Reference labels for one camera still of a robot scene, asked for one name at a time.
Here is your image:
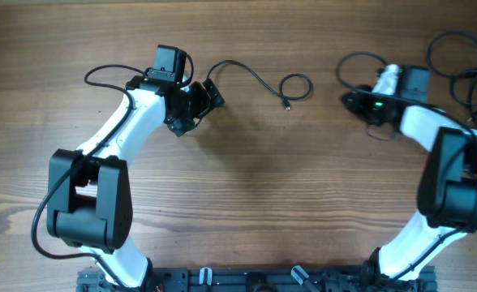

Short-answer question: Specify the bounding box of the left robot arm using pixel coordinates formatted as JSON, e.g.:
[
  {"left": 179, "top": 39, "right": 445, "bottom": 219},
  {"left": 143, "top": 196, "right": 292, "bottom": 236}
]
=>
[{"left": 31, "top": 45, "right": 224, "bottom": 291}]

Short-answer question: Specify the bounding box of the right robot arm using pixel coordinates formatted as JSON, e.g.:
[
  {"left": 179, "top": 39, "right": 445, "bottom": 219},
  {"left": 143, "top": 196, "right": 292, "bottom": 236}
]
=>
[{"left": 340, "top": 64, "right": 477, "bottom": 287}]

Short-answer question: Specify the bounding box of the right camera cable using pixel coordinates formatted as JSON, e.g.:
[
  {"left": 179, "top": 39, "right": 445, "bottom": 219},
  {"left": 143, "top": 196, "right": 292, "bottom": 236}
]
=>
[{"left": 335, "top": 50, "right": 477, "bottom": 141}]

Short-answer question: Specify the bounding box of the camera cable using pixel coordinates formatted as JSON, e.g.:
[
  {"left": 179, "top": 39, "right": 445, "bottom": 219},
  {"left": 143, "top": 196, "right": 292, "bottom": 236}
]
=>
[
  {"left": 335, "top": 50, "right": 477, "bottom": 141},
  {"left": 30, "top": 63, "right": 150, "bottom": 289}
]

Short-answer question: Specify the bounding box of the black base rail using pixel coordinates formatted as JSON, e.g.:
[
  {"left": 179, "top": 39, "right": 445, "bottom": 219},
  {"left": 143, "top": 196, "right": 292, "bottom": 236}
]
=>
[{"left": 75, "top": 265, "right": 438, "bottom": 292}]

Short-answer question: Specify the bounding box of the left camera cable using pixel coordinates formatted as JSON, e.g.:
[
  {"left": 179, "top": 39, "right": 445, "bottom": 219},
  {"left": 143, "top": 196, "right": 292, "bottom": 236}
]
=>
[{"left": 30, "top": 63, "right": 150, "bottom": 289}]

